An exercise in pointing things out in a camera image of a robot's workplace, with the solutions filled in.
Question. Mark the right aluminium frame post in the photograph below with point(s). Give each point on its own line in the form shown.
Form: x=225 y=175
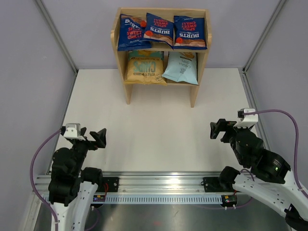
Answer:
x=279 y=7

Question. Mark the aluminium frame post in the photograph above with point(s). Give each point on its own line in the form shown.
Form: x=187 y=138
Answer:
x=279 y=7
x=55 y=33

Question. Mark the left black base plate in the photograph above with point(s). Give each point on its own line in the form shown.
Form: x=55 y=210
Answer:
x=108 y=185

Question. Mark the large yellow kettle chips bag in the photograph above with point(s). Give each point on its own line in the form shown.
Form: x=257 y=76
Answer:
x=145 y=67

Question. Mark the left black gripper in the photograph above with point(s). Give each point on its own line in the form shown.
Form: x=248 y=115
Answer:
x=99 y=136

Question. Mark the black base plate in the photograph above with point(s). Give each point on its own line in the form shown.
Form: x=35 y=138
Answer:
x=108 y=185
x=211 y=184

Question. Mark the light blue cassava chips bag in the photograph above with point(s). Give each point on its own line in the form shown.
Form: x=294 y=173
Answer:
x=181 y=67

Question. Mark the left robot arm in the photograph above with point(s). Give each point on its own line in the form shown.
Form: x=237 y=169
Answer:
x=72 y=187

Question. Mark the blue Burts chips bag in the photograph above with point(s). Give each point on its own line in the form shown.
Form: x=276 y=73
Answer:
x=189 y=33
x=159 y=30
x=131 y=34

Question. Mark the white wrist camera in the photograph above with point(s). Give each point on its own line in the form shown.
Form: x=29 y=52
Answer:
x=72 y=131
x=248 y=118

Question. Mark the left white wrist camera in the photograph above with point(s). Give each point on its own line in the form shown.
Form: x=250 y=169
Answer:
x=72 y=131

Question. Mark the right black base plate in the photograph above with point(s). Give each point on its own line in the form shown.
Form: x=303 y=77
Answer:
x=211 y=184

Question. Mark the wooden two-tier shelf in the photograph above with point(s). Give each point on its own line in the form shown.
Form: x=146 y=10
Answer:
x=166 y=13

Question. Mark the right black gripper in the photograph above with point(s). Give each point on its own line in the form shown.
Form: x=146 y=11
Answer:
x=221 y=125

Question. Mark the left aluminium frame post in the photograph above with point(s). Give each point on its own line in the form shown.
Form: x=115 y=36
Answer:
x=55 y=33

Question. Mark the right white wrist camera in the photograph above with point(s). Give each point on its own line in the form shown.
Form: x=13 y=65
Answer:
x=248 y=118

